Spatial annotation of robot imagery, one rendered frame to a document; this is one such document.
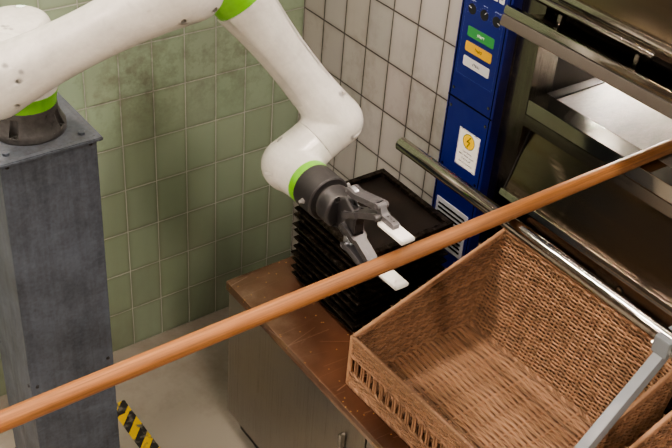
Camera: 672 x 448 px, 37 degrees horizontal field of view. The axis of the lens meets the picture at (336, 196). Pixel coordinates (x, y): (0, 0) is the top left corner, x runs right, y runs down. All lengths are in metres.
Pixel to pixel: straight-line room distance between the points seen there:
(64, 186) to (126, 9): 0.51
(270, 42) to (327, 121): 0.20
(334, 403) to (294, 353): 0.17
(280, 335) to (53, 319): 0.56
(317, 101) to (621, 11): 0.63
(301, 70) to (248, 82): 1.10
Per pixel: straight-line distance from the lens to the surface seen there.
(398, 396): 2.23
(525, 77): 2.35
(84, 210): 2.15
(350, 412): 2.33
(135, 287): 3.19
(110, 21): 1.72
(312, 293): 1.66
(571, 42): 2.04
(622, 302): 1.81
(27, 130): 2.04
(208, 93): 2.95
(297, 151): 1.94
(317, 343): 2.48
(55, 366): 2.37
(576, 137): 2.28
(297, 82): 1.92
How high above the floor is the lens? 2.27
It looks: 34 degrees down
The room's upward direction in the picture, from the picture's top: 5 degrees clockwise
